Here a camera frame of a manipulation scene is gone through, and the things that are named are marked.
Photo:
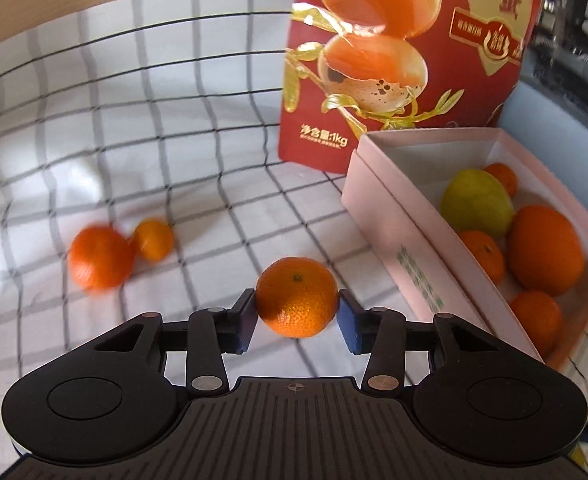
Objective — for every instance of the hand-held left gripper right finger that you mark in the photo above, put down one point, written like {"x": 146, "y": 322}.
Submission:
{"x": 350, "y": 327}

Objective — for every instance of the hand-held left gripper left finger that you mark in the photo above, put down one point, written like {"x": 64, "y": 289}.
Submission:
{"x": 243, "y": 327}

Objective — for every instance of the pink cardboard box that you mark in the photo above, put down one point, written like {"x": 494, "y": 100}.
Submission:
{"x": 403, "y": 220}

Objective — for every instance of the large green apple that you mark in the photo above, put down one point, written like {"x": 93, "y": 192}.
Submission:
{"x": 476, "y": 202}

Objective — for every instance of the large orange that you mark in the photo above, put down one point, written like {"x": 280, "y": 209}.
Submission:
{"x": 545, "y": 249}

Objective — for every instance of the small orange tangerine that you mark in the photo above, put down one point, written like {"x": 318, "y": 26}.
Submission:
{"x": 503, "y": 177}
{"x": 155, "y": 239}

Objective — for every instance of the white black checkered cloth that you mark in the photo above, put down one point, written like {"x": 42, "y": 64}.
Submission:
{"x": 124, "y": 160}

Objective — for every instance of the light blue mat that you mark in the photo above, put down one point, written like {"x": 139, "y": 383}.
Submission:
{"x": 558, "y": 125}

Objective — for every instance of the red printed carton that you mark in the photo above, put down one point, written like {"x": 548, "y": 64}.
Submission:
{"x": 413, "y": 35}

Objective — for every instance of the black device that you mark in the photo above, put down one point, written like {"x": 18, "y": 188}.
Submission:
{"x": 573, "y": 25}

